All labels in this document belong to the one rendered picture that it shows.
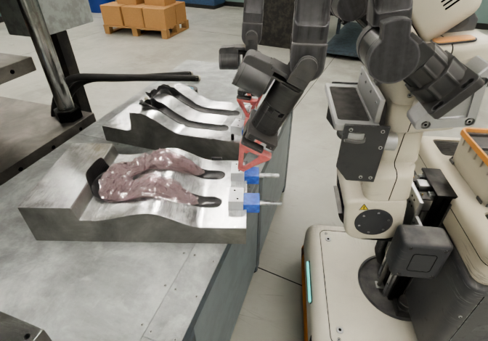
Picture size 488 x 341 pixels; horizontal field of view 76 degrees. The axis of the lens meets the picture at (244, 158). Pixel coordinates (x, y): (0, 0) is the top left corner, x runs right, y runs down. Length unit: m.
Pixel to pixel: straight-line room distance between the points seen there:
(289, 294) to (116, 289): 1.04
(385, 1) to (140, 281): 0.68
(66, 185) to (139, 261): 0.25
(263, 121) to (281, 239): 1.29
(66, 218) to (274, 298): 1.08
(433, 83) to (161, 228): 0.60
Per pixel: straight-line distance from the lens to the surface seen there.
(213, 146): 0.98
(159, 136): 1.06
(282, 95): 0.58
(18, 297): 0.83
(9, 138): 1.44
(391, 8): 0.56
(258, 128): 0.61
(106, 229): 0.80
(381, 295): 1.41
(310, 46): 0.55
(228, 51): 0.99
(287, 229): 1.88
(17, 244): 0.93
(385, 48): 0.55
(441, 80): 0.61
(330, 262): 1.43
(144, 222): 0.75
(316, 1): 0.54
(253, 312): 1.59
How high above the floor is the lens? 1.39
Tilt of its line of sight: 36 degrees down
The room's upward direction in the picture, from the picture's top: straight up
